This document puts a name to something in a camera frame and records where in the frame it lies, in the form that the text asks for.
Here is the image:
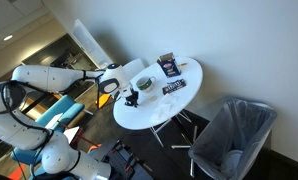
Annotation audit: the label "white paper sheet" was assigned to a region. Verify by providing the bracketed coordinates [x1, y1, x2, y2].
[62, 126, 81, 145]
[43, 112, 64, 131]

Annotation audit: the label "teal armchair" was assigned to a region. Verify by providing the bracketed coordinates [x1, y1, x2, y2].
[10, 94, 87, 166]

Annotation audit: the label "grey trash bin with liner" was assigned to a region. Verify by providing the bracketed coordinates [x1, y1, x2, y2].
[188, 97, 279, 180]

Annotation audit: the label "red black clamp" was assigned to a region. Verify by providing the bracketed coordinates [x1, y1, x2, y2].
[124, 152, 137, 172]
[111, 141, 124, 155]

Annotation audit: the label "blue Barilla pasta box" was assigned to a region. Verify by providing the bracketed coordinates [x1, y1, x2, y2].
[156, 52, 182, 78]

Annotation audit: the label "white plastic chair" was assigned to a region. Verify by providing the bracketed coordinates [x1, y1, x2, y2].
[123, 58, 147, 81]

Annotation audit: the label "white metal bar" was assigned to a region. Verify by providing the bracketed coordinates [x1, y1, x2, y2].
[189, 158, 195, 178]
[171, 144, 192, 150]
[192, 125, 199, 143]

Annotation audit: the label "white crumpled napkin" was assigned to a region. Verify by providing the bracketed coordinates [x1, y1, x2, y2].
[150, 93, 183, 123]

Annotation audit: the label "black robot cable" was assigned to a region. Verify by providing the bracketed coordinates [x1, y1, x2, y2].
[0, 79, 53, 178]

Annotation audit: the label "brown M&M's candy box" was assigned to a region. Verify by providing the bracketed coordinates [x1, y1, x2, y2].
[161, 78, 187, 96]

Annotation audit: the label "white metal table legs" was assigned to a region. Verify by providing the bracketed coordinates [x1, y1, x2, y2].
[149, 109, 194, 148]

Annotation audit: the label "white leaning panel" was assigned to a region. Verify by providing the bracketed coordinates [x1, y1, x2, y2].
[72, 18, 115, 69]

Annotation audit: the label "white mug with green band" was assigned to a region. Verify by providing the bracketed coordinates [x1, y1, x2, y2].
[135, 75, 157, 93]

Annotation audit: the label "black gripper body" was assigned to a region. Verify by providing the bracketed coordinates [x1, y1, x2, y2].
[124, 87, 140, 101]

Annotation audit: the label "white paper trash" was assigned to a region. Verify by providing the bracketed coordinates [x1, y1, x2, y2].
[222, 149, 244, 178]

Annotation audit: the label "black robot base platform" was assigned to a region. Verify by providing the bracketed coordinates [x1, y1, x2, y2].
[100, 139, 153, 180]

